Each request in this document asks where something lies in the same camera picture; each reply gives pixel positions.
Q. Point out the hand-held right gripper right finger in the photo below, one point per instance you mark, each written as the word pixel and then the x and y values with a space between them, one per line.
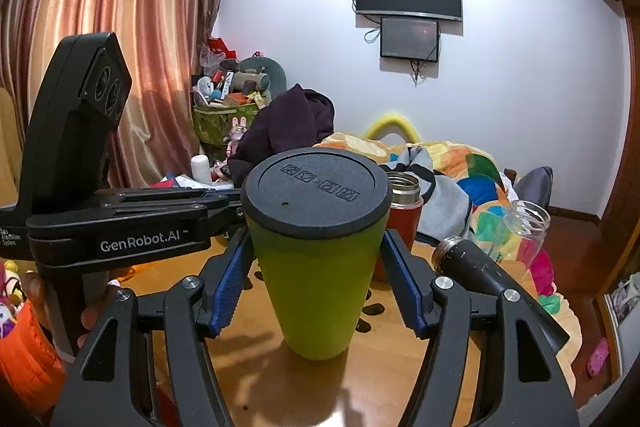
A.
pixel 406 292

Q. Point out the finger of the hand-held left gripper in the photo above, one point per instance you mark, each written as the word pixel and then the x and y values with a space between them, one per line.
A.
pixel 225 217
pixel 170 194

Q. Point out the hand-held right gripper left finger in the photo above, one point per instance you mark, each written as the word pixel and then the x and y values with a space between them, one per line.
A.
pixel 231 292

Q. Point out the green cup with black lid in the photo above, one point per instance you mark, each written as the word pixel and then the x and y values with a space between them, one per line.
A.
pixel 315 267

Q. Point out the person's left hand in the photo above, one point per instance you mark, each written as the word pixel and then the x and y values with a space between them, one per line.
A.
pixel 97 314

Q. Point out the small white bottle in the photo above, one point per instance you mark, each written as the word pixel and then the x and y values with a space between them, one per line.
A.
pixel 201 169

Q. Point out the beige chair back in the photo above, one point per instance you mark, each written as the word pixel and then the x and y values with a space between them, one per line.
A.
pixel 7 147

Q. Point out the black flask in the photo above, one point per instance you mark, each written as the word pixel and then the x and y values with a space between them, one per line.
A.
pixel 470 263

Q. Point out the red thermos bottle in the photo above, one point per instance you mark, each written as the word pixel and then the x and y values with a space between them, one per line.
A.
pixel 402 217

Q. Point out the green storage bag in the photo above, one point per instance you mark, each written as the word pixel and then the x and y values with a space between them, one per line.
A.
pixel 215 127

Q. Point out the pink rabbit toy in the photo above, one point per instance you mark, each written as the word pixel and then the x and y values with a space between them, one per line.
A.
pixel 239 129

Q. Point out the grey striped garment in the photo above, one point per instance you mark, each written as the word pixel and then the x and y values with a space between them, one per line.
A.
pixel 445 202

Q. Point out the dark purple garment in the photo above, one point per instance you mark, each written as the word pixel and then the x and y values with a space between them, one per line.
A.
pixel 290 122

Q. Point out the clear plastic bottle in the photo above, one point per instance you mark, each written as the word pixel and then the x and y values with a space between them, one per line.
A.
pixel 525 232

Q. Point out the pink striped curtain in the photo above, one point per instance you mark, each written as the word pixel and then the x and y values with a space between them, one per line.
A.
pixel 125 7

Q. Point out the grey plush toy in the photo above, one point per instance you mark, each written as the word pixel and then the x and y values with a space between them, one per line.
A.
pixel 260 74

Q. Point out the colourful patchwork blanket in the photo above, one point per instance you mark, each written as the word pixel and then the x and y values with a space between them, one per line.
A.
pixel 487 167

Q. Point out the red plastic bag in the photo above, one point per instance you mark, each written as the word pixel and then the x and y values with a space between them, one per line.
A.
pixel 220 47

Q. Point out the dark blue chair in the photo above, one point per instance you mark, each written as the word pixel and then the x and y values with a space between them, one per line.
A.
pixel 535 184

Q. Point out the yellow foam cushion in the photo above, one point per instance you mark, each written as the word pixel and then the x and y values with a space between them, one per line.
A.
pixel 390 119

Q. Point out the colourful plush toys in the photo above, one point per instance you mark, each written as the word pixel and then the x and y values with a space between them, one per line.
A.
pixel 10 307

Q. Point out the pink slipper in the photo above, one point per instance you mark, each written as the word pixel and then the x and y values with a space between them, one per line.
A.
pixel 598 357

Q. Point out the orange bag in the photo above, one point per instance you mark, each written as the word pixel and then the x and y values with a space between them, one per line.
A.
pixel 25 357

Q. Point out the grey white cloth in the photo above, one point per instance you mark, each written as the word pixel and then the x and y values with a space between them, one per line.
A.
pixel 625 299

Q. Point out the small black wall screen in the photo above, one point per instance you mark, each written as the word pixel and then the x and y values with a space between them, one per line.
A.
pixel 410 39

